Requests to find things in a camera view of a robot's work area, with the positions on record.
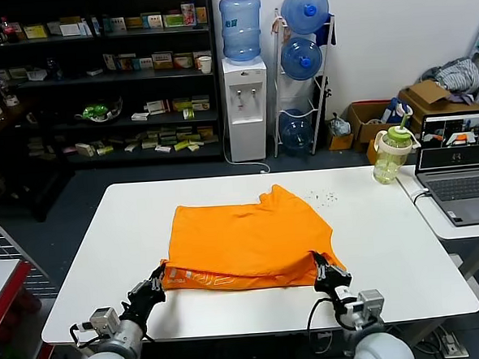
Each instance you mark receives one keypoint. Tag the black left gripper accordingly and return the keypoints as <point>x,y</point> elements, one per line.
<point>143,299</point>

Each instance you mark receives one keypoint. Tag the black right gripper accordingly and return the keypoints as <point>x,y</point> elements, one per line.
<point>331,284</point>

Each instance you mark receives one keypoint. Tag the orange t-shirt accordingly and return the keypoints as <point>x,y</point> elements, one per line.
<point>247,240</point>

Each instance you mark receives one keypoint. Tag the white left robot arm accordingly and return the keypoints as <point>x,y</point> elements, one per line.
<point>112,354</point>

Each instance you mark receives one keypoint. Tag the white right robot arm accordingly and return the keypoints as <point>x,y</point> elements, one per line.
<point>380,350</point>

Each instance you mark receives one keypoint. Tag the grey clothes pile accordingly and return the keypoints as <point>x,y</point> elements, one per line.
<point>458,74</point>

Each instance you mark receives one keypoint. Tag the white plug under table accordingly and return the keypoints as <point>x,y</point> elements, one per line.
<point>324,335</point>

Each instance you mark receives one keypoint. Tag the scattered dark crumbs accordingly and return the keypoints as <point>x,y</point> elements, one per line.
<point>315,197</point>

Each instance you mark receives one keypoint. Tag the clear green-lidded drinking bottle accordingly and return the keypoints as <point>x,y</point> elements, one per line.
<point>389,162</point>

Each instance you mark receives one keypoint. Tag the small yellow cardboard box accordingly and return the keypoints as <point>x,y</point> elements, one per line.
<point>341,141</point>
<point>371,151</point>

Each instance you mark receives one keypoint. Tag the flat white red box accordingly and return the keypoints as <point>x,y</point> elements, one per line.
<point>163,148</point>

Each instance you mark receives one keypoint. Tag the green flat box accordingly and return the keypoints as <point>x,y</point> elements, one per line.
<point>182,146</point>
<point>104,150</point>

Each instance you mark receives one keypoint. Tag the open brown cardboard box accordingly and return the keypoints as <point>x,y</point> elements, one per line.
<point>362,131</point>

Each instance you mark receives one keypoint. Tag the grey plastic bag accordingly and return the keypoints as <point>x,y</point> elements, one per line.
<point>338,125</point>

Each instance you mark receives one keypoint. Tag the beige carton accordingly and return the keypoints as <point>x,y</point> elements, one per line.
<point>85,150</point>

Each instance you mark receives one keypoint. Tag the white power strip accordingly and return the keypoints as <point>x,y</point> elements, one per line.
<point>455,343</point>

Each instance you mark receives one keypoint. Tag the grey laptop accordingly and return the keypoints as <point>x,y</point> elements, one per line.
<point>459,186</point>

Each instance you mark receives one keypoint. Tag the white water dispenser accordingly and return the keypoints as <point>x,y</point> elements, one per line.
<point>246,126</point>

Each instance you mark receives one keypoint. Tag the small white red box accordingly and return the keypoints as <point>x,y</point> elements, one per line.
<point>139,116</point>

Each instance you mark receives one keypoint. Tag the small green white box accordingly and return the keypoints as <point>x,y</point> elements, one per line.
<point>188,114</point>

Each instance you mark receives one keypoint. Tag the blue white bag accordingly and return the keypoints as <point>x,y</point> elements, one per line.
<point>392,113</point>

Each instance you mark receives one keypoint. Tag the black upright stand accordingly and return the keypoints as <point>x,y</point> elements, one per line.
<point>324,97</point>

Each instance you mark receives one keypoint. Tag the yellow green medicine box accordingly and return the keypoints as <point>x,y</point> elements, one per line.
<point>182,103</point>

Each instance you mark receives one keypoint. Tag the glass bowl with green fruit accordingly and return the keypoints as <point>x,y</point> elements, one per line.
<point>97,111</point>

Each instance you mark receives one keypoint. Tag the white metal jug rack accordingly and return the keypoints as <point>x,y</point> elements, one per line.
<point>277,83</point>

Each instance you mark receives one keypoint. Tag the large brown cardboard box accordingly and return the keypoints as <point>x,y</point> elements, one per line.
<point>425,93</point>

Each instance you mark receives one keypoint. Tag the black shelving unit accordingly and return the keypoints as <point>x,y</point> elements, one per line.
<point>95,78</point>

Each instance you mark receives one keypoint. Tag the white blue medicine box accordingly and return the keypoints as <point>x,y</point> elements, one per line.
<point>143,63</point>

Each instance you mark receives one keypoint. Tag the small white flat box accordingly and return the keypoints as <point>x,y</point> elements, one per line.
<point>94,72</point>

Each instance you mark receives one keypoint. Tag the white tan medicine box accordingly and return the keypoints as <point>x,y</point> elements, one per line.
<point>162,60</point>

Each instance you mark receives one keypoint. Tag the white paper cup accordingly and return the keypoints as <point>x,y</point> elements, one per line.
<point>205,64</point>

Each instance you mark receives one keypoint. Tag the white blue upright box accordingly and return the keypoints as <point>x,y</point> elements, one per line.
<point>109,61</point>

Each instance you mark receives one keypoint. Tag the white beige medicine box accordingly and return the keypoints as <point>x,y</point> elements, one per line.
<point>197,54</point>

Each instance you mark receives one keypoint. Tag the dark blue bottle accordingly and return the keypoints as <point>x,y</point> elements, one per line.
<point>53,69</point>

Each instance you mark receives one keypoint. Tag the blue labelled water jug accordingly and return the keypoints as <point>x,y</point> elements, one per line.
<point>240,29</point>

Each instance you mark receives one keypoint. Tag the green white medicine box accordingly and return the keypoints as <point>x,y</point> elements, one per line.
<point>173,20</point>

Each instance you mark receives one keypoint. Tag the white flat carton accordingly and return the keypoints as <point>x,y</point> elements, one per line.
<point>70,29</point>

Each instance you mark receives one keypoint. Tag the tall pink printed box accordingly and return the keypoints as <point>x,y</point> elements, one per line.
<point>188,13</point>

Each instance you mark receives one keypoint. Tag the yellow white medicine box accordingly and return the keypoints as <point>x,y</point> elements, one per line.
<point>35,31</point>

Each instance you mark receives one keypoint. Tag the cola bottle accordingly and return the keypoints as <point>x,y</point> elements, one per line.
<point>9,33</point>

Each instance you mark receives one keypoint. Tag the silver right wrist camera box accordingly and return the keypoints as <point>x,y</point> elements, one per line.
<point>371,301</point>

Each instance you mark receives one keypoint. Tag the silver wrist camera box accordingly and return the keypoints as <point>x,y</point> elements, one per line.
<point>371,301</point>
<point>103,318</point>

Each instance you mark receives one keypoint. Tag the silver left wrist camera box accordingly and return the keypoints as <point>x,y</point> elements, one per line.
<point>103,318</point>

